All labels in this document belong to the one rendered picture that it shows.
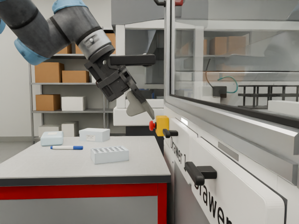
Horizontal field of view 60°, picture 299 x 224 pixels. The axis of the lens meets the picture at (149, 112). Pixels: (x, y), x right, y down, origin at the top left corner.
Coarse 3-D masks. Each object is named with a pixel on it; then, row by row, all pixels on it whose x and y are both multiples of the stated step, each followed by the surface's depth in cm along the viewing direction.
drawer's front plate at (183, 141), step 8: (176, 120) 76; (176, 128) 70; (184, 128) 62; (176, 136) 70; (184, 136) 59; (192, 136) 54; (176, 144) 71; (184, 144) 59; (184, 152) 59; (176, 160) 71; (184, 160) 60; (184, 176) 60
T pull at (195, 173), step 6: (186, 162) 40; (192, 162) 40; (186, 168) 39; (192, 168) 37; (198, 168) 37; (204, 168) 37; (210, 168) 37; (192, 174) 35; (198, 174) 34; (204, 174) 36; (210, 174) 36; (216, 174) 36; (198, 180) 33; (204, 180) 34
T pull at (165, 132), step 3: (165, 129) 70; (165, 132) 66; (168, 132) 65; (171, 132) 67; (174, 132) 67; (177, 132) 67; (165, 135) 66; (168, 135) 65; (171, 135) 67; (174, 135) 67; (177, 135) 67
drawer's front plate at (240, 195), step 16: (192, 144) 51; (208, 144) 45; (192, 160) 51; (208, 160) 40; (224, 160) 35; (224, 176) 33; (240, 176) 29; (208, 192) 40; (224, 192) 33; (240, 192) 28; (256, 192) 25; (272, 192) 24; (208, 208) 40; (224, 208) 33; (240, 208) 28; (256, 208) 25; (272, 208) 23
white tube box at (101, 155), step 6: (96, 150) 95; (102, 150) 95; (108, 150) 95; (114, 150) 95; (120, 150) 95; (126, 150) 93; (96, 156) 90; (102, 156) 90; (108, 156) 91; (114, 156) 92; (120, 156) 93; (126, 156) 94; (96, 162) 90; (102, 162) 90; (108, 162) 91
